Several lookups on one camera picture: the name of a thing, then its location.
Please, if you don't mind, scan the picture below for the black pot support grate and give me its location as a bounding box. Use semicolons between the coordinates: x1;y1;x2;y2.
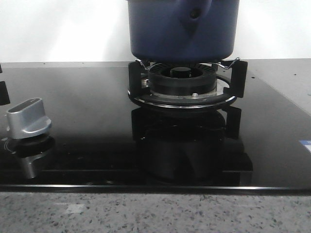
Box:
128;58;248;110

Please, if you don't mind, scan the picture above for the black glass cooktop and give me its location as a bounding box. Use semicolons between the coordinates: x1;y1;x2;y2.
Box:
0;63;311;195

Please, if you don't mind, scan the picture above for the blue white label sticker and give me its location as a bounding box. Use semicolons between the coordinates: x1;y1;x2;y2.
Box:
299;140;311;153

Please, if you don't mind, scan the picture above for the silver stove control knob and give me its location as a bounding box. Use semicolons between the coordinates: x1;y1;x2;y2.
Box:
6;98;52;139

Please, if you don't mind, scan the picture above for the blue cooking pot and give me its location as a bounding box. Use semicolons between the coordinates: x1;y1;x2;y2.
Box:
127;0;240;63

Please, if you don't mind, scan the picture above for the black gas burner head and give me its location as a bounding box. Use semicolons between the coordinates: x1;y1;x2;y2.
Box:
148;64;216;96

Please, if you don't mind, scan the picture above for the black left burner grate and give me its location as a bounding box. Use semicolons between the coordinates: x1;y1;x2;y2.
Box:
0;61;11;106

